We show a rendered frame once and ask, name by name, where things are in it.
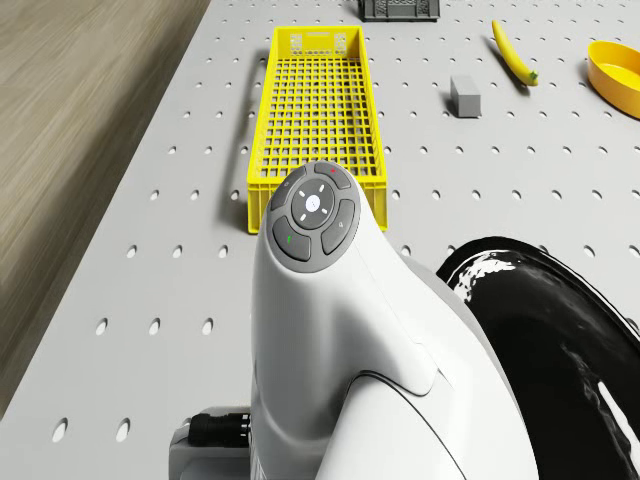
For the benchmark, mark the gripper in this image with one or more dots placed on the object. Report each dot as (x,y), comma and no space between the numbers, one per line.
(210,455)

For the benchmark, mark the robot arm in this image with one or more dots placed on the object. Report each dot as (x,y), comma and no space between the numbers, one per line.
(340,350)

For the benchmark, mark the yellow basket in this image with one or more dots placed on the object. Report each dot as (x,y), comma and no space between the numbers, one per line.
(260,210)

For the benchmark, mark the black plate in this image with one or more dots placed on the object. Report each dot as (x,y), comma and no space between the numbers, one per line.
(550,325)

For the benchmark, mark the grey cube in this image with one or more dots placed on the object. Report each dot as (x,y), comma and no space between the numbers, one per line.
(465,100)

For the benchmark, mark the dark grey basket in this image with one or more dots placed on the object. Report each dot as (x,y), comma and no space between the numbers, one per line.
(400,11)

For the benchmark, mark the banana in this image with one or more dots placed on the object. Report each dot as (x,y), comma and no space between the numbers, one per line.
(510,52)

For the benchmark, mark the yellow bowl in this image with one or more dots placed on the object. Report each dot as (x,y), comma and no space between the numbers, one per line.
(612,75)

